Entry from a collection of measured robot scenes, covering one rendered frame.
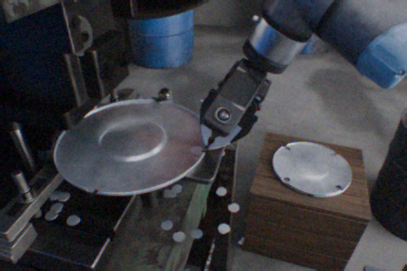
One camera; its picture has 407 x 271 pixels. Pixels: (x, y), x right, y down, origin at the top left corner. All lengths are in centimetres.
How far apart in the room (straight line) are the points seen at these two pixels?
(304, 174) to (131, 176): 78
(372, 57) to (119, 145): 43
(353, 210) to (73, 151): 88
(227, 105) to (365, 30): 19
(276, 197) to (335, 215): 20
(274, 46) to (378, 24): 12
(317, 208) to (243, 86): 73
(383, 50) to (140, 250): 49
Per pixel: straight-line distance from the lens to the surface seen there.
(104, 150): 59
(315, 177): 118
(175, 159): 55
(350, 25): 38
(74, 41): 44
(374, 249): 154
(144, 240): 61
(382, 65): 38
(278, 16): 42
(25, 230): 57
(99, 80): 51
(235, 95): 43
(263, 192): 110
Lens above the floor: 114
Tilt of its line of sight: 36 degrees down
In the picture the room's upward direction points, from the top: straight up
